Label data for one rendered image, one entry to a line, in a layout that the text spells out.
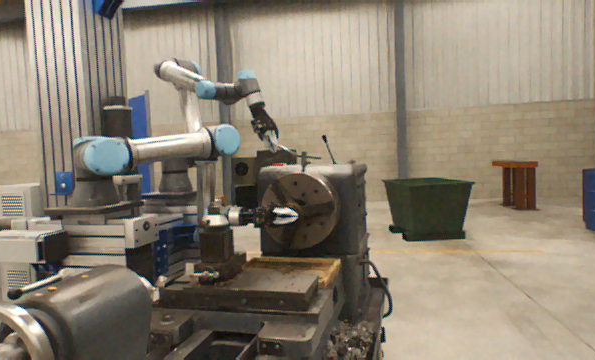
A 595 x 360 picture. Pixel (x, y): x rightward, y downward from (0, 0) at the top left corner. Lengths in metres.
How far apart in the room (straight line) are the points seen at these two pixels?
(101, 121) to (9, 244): 0.57
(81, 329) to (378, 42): 11.71
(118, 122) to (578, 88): 12.09
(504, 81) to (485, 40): 1.16
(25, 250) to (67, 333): 1.00
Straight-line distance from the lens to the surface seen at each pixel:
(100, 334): 0.62
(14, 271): 2.06
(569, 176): 12.81
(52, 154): 1.92
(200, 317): 1.16
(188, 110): 2.10
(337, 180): 1.82
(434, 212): 6.29
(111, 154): 1.42
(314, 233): 1.70
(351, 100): 11.76
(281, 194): 1.65
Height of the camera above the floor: 1.30
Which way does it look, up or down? 3 degrees down
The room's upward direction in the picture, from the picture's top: 2 degrees counter-clockwise
